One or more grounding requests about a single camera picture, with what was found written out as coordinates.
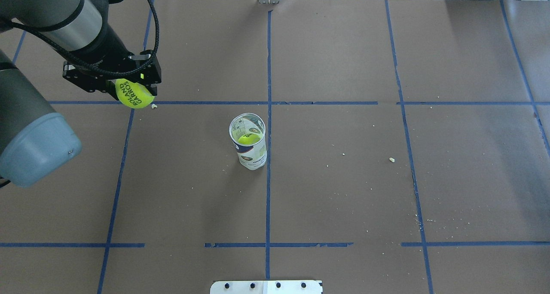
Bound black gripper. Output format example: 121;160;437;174
92;49;162;98

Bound yellow tennis ball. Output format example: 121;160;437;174
115;79;155;109
237;133;261;146

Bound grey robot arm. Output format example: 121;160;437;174
1;0;162;187

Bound clear tennis ball can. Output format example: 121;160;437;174
229;113;267;170

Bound yellow tennis ball inside can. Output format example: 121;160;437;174
237;133;261;146

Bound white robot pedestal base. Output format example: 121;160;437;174
210;280;324;294

